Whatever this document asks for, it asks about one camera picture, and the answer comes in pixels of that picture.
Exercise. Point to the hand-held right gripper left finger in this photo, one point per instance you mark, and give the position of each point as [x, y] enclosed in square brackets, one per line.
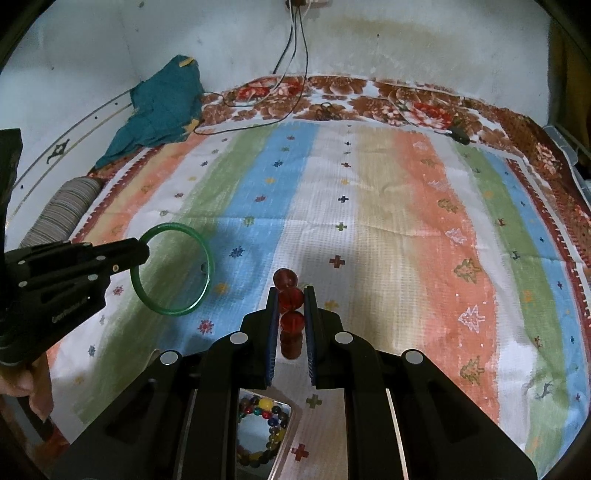
[273, 323]

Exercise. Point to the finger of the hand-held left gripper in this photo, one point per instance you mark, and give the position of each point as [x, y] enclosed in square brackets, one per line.
[92, 251]
[69, 281]

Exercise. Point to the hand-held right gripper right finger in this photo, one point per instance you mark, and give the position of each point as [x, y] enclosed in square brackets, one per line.
[311, 323]

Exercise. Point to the green bangle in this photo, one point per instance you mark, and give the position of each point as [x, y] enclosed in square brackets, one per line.
[210, 265]

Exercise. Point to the silver metal tin box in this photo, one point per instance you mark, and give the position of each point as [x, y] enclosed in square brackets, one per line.
[249, 434]

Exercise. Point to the person's left hand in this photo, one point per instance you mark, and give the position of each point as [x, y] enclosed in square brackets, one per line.
[39, 383]

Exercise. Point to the grey striped bolster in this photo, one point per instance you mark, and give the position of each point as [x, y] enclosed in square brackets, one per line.
[64, 207]

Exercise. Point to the colourful striped blanket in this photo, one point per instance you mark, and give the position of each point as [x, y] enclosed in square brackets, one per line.
[369, 230]

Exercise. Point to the teal cloth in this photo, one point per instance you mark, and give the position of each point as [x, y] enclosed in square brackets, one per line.
[161, 106]

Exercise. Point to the small black adapter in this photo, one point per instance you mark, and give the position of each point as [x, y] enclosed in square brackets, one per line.
[460, 134]

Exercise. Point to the mustard hanging garment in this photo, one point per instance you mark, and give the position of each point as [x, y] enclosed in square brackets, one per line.
[572, 69]

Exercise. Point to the wall power strip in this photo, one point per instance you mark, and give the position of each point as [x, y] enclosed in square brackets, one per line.
[304, 2]

